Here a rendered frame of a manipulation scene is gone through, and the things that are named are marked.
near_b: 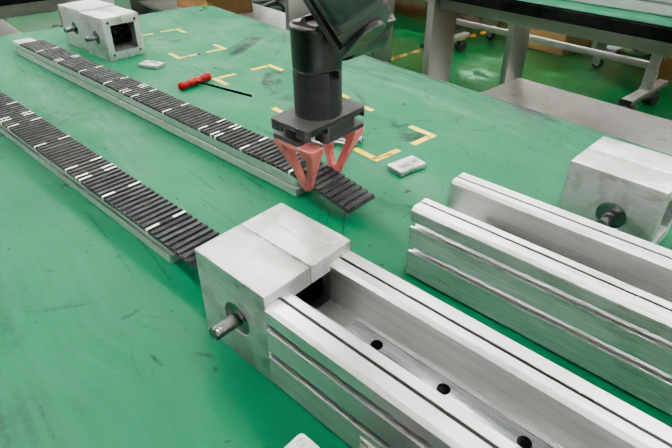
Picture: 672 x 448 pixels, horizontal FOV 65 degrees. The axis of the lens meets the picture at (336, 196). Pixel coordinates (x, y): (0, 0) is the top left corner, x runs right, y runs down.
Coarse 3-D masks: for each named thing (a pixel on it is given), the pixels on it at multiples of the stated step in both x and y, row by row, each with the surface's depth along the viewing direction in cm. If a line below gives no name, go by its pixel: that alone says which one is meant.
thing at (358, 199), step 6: (360, 192) 66; (366, 192) 67; (348, 198) 65; (354, 198) 65; (360, 198) 65; (366, 198) 65; (372, 198) 66; (336, 204) 64; (342, 204) 64; (348, 204) 64; (354, 204) 64; (360, 204) 65; (348, 210) 63
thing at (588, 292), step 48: (480, 192) 54; (432, 240) 51; (480, 240) 47; (528, 240) 52; (576, 240) 49; (624, 240) 47; (480, 288) 50; (528, 288) 46; (576, 288) 43; (624, 288) 42; (528, 336) 48; (576, 336) 44; (624, 336) 41; (624, 384) 43
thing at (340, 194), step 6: (342, 186) 67; (348, 186) 67; (354, 186) 67; (360, 186) 67; (336, 192) 65; (342, 192) 66; (348, 192) 66; (354, 192) 66; (330, 198) 65; (336, 198) 64; (342, 198) 65
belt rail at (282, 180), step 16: (48, 64) 114; (80, 80) 106; (112, 96) 98; (144, 112) 92; (176, 128) 86; (192, 128) 81; (208, 144) 81; (224, 144) 77; (240, 160) 76; (256, 160) 73; (272, 176) 72; (288, 176) 69; (288, 192) 70; (304, 192) 70
